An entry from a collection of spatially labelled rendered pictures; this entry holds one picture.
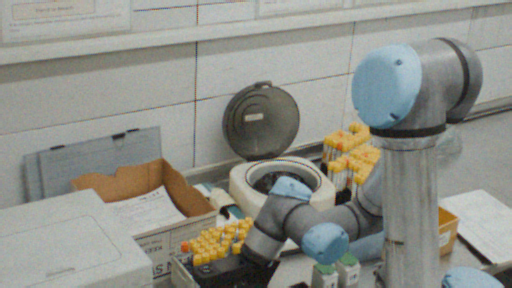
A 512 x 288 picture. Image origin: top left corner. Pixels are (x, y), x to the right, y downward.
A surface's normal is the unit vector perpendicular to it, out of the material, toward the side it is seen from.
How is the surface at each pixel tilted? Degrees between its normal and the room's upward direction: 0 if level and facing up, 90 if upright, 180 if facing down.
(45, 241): 0
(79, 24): 94
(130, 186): 88
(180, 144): 90
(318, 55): 90
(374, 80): 81
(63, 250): 0
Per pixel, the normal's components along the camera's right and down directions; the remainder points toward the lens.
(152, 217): 0.13, -0.89
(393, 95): -0.76, 0.05
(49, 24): 0.60, 0.43
